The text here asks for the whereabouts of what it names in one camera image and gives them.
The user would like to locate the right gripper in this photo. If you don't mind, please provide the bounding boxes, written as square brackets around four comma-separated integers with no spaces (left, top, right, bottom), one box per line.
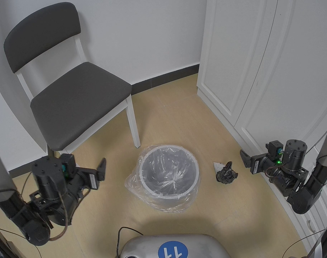
[240,149,274,175]

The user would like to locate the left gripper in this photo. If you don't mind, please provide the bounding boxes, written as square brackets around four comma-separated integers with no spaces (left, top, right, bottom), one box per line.
[76,157,107,191]

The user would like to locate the black plastic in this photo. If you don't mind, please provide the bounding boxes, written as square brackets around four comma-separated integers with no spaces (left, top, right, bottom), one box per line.
[216,161,239,184]

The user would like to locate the clear plastic bag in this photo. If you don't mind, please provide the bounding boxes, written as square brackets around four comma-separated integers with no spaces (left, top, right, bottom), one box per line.
[124,143,202,213]

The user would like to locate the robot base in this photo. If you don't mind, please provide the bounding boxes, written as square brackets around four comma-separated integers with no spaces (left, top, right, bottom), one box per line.
[121,234,231,258]

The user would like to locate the white trash bin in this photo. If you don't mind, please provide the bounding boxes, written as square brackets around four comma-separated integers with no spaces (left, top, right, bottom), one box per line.
[138,143,201,209]

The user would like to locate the white chair dark grey cushions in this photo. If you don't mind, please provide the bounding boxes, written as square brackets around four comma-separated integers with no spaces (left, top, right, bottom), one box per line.
[3,2,141,163]

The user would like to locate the white wardrobe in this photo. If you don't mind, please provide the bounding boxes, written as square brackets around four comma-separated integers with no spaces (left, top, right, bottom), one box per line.
[196,0,327,252]

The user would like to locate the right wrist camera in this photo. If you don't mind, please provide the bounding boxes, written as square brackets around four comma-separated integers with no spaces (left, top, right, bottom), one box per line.
[265,141,284,159]

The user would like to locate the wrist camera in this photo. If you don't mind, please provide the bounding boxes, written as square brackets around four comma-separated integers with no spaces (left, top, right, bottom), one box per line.
[58,153,76,178]
[265,141,284,159]

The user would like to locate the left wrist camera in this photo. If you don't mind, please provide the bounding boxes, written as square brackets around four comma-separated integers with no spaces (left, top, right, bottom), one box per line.
[58,153,76,178]

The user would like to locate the black cable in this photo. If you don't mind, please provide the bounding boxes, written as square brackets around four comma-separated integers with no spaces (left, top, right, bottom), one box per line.
[117,227,145,258]
[283,230,325,258]

